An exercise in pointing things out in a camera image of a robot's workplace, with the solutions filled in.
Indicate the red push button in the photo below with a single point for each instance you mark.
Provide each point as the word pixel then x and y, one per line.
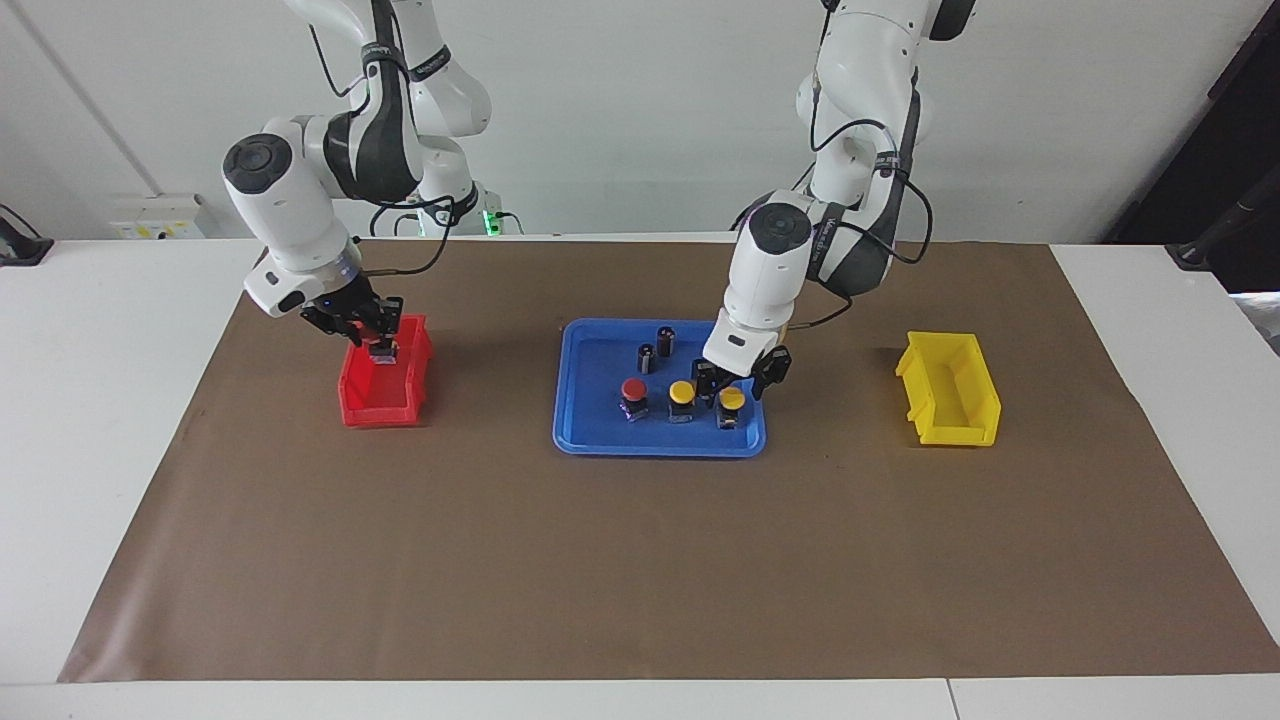
pixel 382 350
pixel 634 388

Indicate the grey white box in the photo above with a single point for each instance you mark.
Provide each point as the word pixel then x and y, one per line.
pixel 1262 320

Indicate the black cylindrical capacitor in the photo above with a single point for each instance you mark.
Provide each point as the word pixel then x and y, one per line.
pixel 647 358
pixel 666 341

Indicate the green lit base connector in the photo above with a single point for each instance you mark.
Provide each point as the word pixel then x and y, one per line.
pixel 490 220

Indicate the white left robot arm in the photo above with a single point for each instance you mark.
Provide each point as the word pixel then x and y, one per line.
pixel 770 270

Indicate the white wall power strip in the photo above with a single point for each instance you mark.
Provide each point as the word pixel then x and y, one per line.
pixel 155 218

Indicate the brown paper mat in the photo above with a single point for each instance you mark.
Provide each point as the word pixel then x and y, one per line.
pixel 640 560

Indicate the yellow push button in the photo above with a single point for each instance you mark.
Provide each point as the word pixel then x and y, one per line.
pixel 732 400
pixel 682 391

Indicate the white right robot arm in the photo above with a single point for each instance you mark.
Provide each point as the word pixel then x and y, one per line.
pixel 290 210

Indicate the red plastic bin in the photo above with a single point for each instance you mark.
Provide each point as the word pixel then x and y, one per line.
pixel 385 410

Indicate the black clamp object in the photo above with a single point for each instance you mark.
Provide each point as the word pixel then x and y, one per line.
pixel 20 248

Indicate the yellow plastic bin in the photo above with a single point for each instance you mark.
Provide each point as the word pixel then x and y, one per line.
pixel 955 432

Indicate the blue plastic tray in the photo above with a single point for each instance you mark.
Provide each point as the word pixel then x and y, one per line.
pixel 600 430

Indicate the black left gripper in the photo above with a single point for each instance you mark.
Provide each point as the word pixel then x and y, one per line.
pixel 742 380

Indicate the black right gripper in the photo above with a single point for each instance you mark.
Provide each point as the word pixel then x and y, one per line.
pixel 340 308

